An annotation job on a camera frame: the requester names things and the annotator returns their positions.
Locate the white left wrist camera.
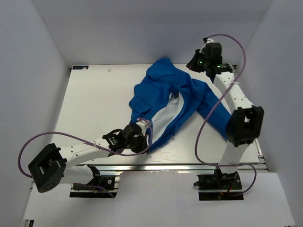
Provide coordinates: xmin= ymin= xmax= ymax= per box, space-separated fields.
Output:
xmin=136 ymin=118 xmax=151 ymax=134

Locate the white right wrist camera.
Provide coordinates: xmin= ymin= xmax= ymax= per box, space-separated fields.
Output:
xmin=199 ymin=37 xmax=215 ymax=53

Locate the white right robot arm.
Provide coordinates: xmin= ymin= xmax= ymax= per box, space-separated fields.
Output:
xmin=187 ymin=38 xmax=264 ymax=189

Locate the aluminium table front rail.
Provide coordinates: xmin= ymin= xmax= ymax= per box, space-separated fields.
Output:
xmin=91 ymin=163 xmax=268 ymax=172

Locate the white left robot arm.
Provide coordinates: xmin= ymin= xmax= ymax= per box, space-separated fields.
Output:
xmin=28 ymin=121 xmax=152 ymax=193

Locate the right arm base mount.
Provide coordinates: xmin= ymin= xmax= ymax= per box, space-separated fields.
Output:
xmin=193 ymin=175 xmax=244 ymax=201

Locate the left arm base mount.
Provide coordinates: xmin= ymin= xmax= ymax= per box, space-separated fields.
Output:
xmin=70 ymin=173 xmax=120 ymax=199

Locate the blue left corner label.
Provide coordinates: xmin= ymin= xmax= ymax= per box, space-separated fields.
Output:
xmin=72 ymin=65 xmax=89 ymax=70

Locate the blue zip-up jacket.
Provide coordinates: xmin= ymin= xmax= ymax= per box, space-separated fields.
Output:
xmin=129 ymin=58 xmax=231 ymax=152

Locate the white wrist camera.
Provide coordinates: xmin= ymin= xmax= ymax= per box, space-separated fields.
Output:
xmin=199 ymin=37 xmax=215 ymax=53
xmin=136 ymin=118 xmax=151 ymax=134

